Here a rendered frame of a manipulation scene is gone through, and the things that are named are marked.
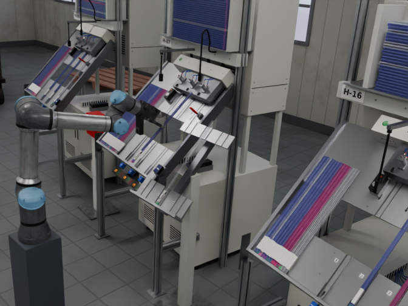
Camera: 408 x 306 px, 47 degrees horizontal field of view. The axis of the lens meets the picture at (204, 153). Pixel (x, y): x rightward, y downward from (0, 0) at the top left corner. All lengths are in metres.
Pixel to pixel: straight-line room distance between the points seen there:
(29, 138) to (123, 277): 1.14
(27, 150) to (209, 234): 1.24
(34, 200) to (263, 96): 1.42
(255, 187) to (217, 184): 0.34
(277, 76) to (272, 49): 0.18
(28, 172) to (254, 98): 1.32
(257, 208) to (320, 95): 2.99
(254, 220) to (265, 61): 1.07
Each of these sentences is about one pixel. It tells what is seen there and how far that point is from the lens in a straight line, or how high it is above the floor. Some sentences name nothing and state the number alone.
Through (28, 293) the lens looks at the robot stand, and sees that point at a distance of 2.46.
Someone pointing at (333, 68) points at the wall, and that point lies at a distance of 5.77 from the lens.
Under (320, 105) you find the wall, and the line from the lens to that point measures 5.92.
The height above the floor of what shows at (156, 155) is 0.80.
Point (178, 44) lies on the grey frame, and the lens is 3.00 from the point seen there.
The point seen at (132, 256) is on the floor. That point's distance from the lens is 3.19.
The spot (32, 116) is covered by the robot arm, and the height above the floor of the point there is 1.15.
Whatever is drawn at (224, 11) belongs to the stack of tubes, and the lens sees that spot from 2.59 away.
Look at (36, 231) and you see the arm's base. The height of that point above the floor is 0.61.
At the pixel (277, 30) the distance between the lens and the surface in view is 2.80.
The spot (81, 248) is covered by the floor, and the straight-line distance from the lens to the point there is 3.29.
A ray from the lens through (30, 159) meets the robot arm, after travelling 2.34.
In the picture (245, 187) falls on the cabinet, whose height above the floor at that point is 0.52.
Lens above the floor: 1.79
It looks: 21 degrees down
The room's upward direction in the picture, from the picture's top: 4 degrees clockwise
